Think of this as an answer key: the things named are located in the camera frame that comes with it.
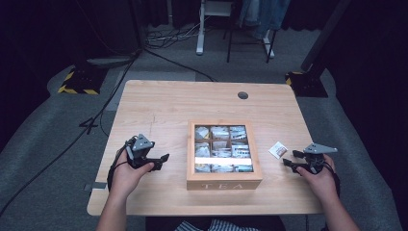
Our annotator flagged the long black floor cable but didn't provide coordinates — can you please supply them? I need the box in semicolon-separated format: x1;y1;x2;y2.
0;52;140;218

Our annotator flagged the assorted tea bags group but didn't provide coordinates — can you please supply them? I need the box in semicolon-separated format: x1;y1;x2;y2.
193;124;254;174

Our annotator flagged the black yellow striped stand base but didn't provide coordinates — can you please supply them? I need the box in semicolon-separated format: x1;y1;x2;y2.
285;70;330;98
57;65;109;96

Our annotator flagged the person's right hand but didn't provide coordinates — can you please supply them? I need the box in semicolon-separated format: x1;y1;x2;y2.
294;154;340;203

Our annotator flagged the person's left hand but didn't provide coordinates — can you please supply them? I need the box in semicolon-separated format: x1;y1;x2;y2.
108;149;156;199

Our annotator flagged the bundle of floor cables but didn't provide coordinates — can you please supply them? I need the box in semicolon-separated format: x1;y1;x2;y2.
143;15;210;50

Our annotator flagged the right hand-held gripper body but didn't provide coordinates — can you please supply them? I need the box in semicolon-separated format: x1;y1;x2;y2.
302;142;339;174

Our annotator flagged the grey tape strip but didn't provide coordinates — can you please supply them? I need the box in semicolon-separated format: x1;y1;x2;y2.
83;181;108;193

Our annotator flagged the black stand post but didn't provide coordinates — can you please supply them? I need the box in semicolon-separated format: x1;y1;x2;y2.
300;0;353;73

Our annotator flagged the black stool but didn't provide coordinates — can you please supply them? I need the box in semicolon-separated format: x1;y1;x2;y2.
223;0;279;64

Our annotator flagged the white desk frame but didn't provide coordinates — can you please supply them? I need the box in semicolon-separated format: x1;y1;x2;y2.
195;0;276;59

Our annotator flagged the right hand-held gripper cable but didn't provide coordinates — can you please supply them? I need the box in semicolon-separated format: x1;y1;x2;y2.
322;161;342;197

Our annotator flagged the person's striped clothing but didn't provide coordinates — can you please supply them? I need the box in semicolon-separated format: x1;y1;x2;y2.
173;218;262;231

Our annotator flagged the left hand-held gripper cable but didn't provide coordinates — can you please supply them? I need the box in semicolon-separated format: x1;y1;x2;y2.
106;143;130;191

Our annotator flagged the blue hanging clothing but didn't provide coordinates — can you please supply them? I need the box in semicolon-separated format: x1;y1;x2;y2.
238;0;292;40

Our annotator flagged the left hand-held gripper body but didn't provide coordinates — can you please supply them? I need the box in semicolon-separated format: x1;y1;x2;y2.
125;133;156;170

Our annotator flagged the grey round stand base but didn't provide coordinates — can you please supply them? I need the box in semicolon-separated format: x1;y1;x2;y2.
86;55;138;67

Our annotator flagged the wooden tea box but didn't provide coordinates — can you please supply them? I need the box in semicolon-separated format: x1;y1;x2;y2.
186;119;264;192

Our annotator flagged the hand-held gripper cable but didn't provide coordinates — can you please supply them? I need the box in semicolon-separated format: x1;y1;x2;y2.
106;143;130;191
322;161;342;197

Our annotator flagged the white brown tea bag packet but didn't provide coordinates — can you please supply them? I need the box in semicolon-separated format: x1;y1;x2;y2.
268;141;289;161

